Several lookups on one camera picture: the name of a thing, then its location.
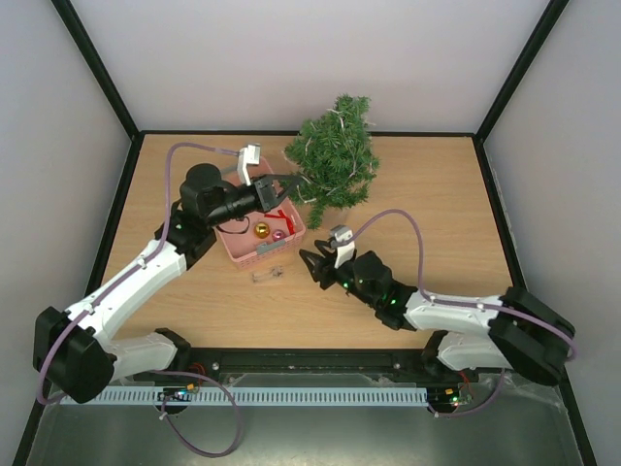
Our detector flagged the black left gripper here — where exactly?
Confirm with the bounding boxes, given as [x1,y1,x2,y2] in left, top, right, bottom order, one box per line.
[208,175,301,229]

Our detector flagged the round wooden tree base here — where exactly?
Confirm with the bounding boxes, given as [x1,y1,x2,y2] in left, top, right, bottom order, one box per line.
[324,207,351,221]

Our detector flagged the clear plastic battery box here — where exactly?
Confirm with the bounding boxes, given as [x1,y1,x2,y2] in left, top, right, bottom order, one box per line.
[250,266,284,283]

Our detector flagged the small green christmas tree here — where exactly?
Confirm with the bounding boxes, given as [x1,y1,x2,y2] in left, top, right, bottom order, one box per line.
[281,93,381,231]

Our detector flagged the pink perforated plastic basket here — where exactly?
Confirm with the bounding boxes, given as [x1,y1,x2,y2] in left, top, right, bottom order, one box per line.
[215,157,308,272]

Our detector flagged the clear led string lights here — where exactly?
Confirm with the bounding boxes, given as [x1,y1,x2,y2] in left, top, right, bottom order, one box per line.
[280,106,379,205]

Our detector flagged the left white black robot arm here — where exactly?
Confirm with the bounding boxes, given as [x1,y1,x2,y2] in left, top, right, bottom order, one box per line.
[33,163,302,403]

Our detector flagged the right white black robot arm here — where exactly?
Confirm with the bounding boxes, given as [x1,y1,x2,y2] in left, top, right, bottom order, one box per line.
[299,240,575,386]

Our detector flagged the red ribbon bow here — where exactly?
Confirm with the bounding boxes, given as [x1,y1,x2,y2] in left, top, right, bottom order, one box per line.
[264,209,295,236]

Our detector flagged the pink bauble ornament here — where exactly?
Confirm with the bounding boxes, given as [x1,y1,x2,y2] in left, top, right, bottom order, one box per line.
[272,229,286,242]

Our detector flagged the gold bauble ornament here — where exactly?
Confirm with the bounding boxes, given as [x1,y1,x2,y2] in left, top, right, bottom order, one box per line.
[253,221,271,239]

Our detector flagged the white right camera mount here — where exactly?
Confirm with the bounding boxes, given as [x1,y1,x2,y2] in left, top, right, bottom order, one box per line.
[334,240,356,269]

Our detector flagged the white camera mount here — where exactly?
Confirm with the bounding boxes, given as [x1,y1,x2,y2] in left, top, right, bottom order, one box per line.
[237,155,253,185]
[334,240,356,269]

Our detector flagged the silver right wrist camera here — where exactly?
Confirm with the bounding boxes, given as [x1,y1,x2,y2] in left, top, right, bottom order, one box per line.
[330,225,353,248]

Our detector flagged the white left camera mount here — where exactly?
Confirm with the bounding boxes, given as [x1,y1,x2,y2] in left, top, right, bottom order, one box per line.
[237,155,253,185]

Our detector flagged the black front frame rail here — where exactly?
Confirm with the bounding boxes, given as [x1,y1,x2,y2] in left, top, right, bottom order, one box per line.
[111,345,535,384]

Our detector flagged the light blue slotted cable duct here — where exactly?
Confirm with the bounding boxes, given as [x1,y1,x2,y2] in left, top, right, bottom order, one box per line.
[90,386,428,407]

